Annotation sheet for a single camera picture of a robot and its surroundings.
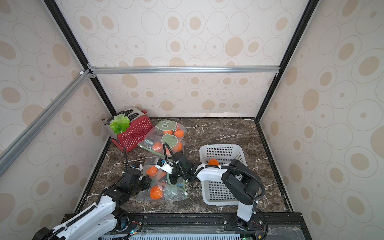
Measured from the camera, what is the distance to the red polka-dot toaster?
3.01ft

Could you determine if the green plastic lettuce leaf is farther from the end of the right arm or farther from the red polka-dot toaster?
the end of the right arm

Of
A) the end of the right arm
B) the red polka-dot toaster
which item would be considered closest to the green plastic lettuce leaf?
the red polka-dot toaster

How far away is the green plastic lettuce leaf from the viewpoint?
893 millimetres
